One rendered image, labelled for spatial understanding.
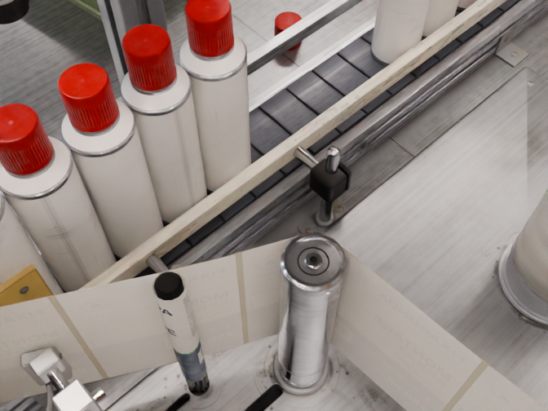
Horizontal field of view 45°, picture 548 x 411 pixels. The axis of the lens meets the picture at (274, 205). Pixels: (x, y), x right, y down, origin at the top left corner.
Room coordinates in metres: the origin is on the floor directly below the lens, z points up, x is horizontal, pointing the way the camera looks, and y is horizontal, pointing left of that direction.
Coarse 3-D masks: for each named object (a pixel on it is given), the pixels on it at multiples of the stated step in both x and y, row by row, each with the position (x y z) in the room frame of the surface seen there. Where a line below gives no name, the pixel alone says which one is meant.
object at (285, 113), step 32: (512, 0) 0.62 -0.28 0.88; (320, 64) 0.51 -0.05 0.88; (352, 64) 0.51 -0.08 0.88; (288, 96) 0.47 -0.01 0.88; (320, 96) 0.47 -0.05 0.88; (384, 96) 0.47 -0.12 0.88; (256, 128) 0.42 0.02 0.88; (288, 128) 0.42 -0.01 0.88; (256, 160) 0.38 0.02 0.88; (256, 192) 0.34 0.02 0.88
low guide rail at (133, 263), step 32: (480, 0) 0.58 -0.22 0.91; (448, 32) 0.53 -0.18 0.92; (416, 64) 0.49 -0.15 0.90; (352, 96) 0.43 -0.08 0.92; (320, 128) 0.40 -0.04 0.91; (288, 160) 0.37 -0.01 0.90; (224, 192) 0.32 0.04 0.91; (192, 224) 0.29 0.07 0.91; (128, 256) 0.26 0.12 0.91; (160, 256) 0.27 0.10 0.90
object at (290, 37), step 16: (336, 0) 0.52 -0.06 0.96; (352, 0) 0.52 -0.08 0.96; (320, 16) 0.49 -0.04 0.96; (336, 16) 0.51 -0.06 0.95; (288, 32) 0.47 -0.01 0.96; (304, 32) 0.48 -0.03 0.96; (256, 48) 0.45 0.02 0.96; (272, 48) 0.45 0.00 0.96; (288, 48) 0.46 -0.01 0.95; (256, 64) 0.44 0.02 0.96
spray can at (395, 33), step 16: (384, 0) 0.52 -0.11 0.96; (400, 0) 0.51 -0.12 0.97; (416, 0) 0.51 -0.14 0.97; (384, 16) 0.52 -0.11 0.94; (400, 16) 0.51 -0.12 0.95; (416, 16) 0.51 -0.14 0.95; (384, 32) 0.51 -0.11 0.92; (400, 32) 0.51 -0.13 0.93; (416, 32) 0.51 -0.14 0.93; (384, 48) 0.51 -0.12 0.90; (400, 48) 0.51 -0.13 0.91; (384, 64) 0.51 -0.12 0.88
